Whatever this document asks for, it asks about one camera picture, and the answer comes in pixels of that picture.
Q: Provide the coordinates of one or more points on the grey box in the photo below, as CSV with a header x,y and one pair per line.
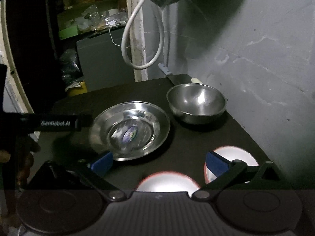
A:
x,y
103,61

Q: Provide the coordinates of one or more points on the steel bowl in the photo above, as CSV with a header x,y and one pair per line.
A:
x,y
196,100

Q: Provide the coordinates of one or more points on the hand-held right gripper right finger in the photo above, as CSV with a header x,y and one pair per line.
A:
x,y
216,164

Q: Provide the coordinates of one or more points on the white red-rimmed bowl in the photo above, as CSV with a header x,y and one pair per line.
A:
x,y
236,156
169,183

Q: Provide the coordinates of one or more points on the person's left hand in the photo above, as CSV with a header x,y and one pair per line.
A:
x,y
27,145

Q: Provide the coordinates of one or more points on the white pillar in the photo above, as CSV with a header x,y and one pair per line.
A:
x,y
137,41

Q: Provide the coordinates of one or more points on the clear plastic bags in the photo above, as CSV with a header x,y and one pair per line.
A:
x,y
70,65

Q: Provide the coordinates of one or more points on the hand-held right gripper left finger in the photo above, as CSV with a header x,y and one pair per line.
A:
x,y
102,163

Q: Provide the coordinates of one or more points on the steel plate with oval sticker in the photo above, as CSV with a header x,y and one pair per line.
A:
x,y
145,118

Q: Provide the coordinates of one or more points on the cream door frame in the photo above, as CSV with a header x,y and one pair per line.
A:
x,y
14,78

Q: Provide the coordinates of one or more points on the yellow bin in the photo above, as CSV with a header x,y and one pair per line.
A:
x,y
80,89

